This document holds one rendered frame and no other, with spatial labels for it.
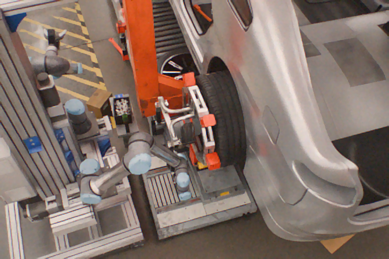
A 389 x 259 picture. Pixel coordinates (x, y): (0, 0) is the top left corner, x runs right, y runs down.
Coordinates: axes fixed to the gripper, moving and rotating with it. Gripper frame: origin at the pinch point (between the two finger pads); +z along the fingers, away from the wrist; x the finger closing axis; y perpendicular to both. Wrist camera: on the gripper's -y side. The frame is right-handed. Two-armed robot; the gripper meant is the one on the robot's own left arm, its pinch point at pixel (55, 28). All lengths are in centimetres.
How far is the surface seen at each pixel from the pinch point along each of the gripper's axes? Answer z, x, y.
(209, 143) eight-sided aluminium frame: -91, 101, 13
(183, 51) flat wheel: 49, 104, 59
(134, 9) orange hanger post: -29, 54, -40
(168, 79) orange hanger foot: -14, 82, 34
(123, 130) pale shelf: -35, 48, 73
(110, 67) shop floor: 87, 35, 120
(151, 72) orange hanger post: -27, 67, 14
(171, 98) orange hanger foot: -24, 85, 45
